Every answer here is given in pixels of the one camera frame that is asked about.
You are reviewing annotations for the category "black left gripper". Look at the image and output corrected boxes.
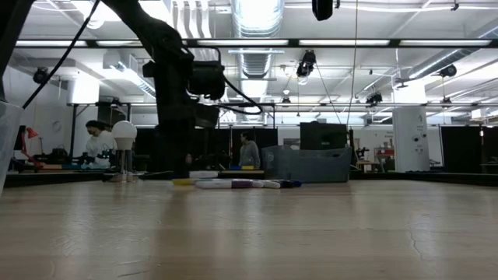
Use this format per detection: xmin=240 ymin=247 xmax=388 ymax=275
xmin=155 ymin=101 xmax=221 ymax=178

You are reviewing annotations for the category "white thin marker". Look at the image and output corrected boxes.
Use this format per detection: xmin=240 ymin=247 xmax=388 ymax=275
xmin=189 ymin=170 xmax=219 ymax=180

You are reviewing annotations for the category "purple cap thin marker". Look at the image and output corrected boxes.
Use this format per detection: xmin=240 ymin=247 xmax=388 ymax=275
xmin=194 ymin=179 xmax=254 ymax=191

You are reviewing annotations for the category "black partition panel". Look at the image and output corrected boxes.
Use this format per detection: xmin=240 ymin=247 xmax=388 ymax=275
xmin=440 ymin=124 xmax=498 ymax=174
xmin=134 ymin=127 xmax=279 ymax=172

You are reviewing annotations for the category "white bulb lamp glass base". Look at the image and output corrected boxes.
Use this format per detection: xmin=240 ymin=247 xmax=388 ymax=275
xmin=104 ymin=120 xmax=139 ymax=184

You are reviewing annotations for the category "black ceiling fixture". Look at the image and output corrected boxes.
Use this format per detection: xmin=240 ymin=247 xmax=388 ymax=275
xmin=296 ymin=49 xmax=317 ymax=78
xmin=365 ymin=91 xmax=384 ymax=106
xmin=32 ymin=67 xmax=51 ymax=86
xmin=437 ymin=64 xmax=458 ymax=78

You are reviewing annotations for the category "person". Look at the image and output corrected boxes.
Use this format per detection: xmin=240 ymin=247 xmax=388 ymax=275
xmin=237 ymin=131 xmax=261 ymax=169
xmin=83 ymin=119 xmax=117 ymax=169

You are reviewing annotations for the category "black monitor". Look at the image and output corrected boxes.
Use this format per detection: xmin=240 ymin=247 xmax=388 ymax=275
xmin=299 ymin=122 xmax=348 ymax=151

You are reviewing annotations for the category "dark grey plastic bin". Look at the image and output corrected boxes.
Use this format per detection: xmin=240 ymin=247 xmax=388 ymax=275
xmin=261 ymin=144 xmax=353 ymax=184

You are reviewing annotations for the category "red desk lamp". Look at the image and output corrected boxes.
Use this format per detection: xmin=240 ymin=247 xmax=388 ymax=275
xmin=11 ymin=124 xmax=44 ymax=169

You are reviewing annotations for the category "white column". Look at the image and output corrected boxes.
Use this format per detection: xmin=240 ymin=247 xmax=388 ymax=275
xmin=391 ymin=107 xmax=431 ymax=173

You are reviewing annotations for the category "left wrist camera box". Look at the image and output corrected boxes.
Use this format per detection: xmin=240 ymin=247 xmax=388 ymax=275
xmin=188 ymin=61 xmax=227 ymax=101

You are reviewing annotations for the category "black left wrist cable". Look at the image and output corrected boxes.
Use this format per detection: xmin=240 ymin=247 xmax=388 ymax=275
xmin=212 ymin=46 xmax=265 ymax=117

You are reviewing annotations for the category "black aluminium table frame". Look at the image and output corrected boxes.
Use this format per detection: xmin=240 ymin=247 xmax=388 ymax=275
xmin=3 ymin=170 xmax=498 ymax=188

